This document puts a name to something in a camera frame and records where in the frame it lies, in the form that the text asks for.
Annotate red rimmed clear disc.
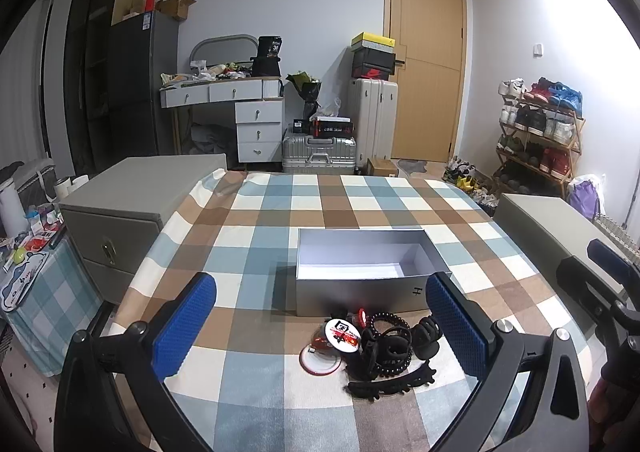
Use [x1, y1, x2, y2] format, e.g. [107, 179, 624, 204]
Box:
[298, 338, 342, 376]

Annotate black hair claw clip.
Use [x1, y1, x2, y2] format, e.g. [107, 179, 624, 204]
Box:
[411, 315, 442, 361]

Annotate wooden shoe rack with shoes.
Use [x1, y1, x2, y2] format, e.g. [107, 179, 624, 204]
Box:
[492, 77, 585, 199]

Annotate black bag on desk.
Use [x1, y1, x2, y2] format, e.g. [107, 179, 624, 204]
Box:
[252, 36, 282, 78]

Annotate grey cardboard box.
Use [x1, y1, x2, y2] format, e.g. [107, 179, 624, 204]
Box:
[295, 229, 451, 316]

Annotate white upright suitcase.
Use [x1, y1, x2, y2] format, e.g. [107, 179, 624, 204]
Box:
[346, 79, 398, 169]

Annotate wooden door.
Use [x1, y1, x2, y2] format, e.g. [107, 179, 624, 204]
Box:
[384, 0, 468, 163]

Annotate dark grey refrigerator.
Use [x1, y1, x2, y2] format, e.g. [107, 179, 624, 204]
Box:
[107, 11, 179, 159]

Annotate long black toothed hair clip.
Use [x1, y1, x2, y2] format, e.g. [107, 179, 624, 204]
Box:
[346, 362, 436, 402]

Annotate white thermos bottle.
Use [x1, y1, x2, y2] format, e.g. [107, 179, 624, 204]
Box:
[0, 182, 28, 237]

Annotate arched desk mirror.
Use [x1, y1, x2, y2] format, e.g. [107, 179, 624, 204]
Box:
[189, 34, 258, 78]

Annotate silver aluminium suitcase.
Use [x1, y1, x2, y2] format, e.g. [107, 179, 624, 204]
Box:
[282, 131, 357, 175]

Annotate brown cardboard box on floor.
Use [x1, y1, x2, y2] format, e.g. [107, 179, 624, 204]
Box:
[366, 158, 399, 178]

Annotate purple bag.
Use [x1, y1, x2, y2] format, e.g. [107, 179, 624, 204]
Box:
[568, 180, 600, 221]

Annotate black red box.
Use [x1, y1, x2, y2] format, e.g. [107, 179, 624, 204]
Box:
[310, 116, 354, 139]

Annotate round white printed badge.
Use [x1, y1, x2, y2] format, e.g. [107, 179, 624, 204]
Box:
[324, 319, 361, 354]

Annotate white dressing desk with drawers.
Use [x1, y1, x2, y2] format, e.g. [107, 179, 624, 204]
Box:
[160, 77, 285, 164]

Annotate black bouquet wrap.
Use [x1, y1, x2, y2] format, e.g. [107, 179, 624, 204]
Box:
[286, 71, 321, 120]

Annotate grey left bedside cabinet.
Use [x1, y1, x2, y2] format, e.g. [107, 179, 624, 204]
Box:
[60, 154, 227, 305]

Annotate cluttered side table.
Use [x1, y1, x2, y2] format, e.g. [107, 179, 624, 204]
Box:
[0, 158, 104, 378]

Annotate stacked shoe boxes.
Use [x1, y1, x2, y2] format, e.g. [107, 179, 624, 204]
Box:
[350, 32, 396, 80]

